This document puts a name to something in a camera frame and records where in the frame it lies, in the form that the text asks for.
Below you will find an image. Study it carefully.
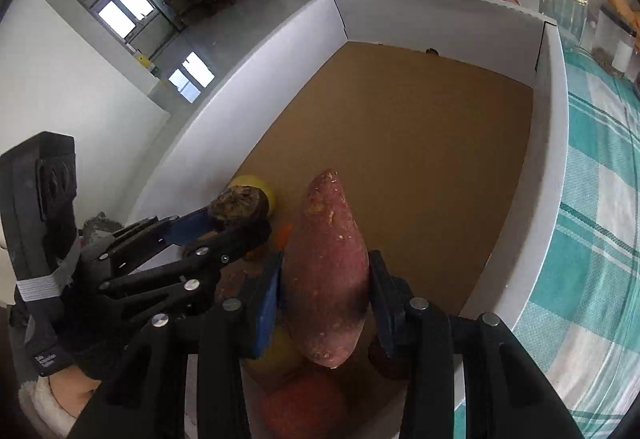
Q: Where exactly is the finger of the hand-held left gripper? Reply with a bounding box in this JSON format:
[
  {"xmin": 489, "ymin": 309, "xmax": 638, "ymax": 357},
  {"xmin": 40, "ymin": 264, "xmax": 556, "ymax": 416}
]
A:
[
  {"xmin": 97, "ymin": 219, "xmax": 274, "ymax": 320},
  {"xmin": 80, "ymin": 208, "xmax": 221, "ymax": 266}
]

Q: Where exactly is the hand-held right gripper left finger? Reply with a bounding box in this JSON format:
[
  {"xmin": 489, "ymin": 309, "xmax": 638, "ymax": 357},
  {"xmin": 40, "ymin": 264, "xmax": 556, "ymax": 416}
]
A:
[{"xmin": 67, "ymin": 251, "xmax": 286, "ymax": 439}]

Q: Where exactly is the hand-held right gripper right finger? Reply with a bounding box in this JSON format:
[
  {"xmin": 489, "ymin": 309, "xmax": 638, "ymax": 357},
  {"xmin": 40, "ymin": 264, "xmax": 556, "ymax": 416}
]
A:
[{"xmin": 367, "ymin": 249, "xmax": 586, "ymax": 439}]

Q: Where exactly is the dark brown water chestnut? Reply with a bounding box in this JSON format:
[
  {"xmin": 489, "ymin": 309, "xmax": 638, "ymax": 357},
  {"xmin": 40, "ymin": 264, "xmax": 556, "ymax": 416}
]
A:
[
  {"xmin": 368, "ymin": 338, "xmax": 412, "ymax": 381},
  {"xmin": 209, "ymin": 186, "xmax": 271, "ymax": 225}
]

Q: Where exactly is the yellow-green citrus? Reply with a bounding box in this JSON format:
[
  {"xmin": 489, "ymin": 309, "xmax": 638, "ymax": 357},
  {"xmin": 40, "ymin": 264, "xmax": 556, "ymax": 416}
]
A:
[
  {"xmin": 227, "ymin": 174, "xmax": 277, "ymax": 220},
  {"xmin": 242, "ymin": 324, "xmax": 306, "ymax": 372}
]

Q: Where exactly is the orange mandarin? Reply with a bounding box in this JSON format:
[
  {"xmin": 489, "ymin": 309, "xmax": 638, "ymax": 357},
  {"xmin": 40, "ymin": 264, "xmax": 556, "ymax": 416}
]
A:
[
  {"xmin": 261, "ymin": 371, "xmax": 348, "ymax": 439},
  {"xmin": 272, "ymin": 221, "xmax": 295, "ymax": 250}
]

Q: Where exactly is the reddish sweet potato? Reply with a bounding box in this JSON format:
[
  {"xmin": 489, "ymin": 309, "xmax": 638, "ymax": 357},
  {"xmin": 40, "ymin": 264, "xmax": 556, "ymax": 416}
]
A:
[{"xmin": 281, "ymin": 169, "xmax": 372, "ymax": 369}]

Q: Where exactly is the white cardboard box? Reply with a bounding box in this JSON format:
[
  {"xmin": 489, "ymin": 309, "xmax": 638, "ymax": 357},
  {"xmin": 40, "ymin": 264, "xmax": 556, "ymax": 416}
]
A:
[{"xmin": 127, "ymin": 0, "xmax": 571, "ymax": 439}]

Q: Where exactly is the person's left forearm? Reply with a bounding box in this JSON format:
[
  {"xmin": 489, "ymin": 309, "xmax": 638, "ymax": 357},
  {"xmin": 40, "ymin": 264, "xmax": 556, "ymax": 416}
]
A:
[{"xmin": 17, "ymin": 364, "xmax": 103, "ymax": 437}]

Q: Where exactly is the grey fuzzy object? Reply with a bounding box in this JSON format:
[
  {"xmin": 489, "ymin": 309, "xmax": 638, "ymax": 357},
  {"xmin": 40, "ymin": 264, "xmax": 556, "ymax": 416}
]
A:
[{"xmin": 82, "ymin": 212, "xmax": 123, "ymax": 245}]

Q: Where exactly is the glass balcony door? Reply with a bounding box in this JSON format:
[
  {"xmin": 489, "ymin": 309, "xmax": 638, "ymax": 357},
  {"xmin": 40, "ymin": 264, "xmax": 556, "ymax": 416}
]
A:
[{"xmin": 90, "ymin": 0, "xmax": 176, "ymax": 55}]

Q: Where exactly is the green checked tablecloth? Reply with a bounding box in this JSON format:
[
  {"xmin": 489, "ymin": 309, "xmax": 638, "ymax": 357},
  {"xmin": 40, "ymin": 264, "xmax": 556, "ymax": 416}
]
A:
[{"xmin": 452, "ymin": 46, "xmax": 640, "ymax": 439}]

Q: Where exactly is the clear jar gold lid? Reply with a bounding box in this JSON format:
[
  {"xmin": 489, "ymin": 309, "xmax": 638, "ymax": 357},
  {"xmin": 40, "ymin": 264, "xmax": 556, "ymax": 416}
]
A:
[{"xmin": 539, "ymin": 0, "xmax": 591, "ymax": 52}]

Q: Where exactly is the clear canister white label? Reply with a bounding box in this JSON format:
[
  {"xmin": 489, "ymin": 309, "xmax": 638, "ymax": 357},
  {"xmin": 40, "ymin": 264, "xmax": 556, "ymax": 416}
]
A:
[{"xmin": 592, "ymin": 4, "xmax": 640, "ymax": 80}]

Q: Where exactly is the orange object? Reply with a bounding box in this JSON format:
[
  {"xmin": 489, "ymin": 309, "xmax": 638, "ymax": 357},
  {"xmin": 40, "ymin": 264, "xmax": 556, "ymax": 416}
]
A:
[{"xmin": 606, "ymin": 0, "xmax": 640, "ymax": 37}]

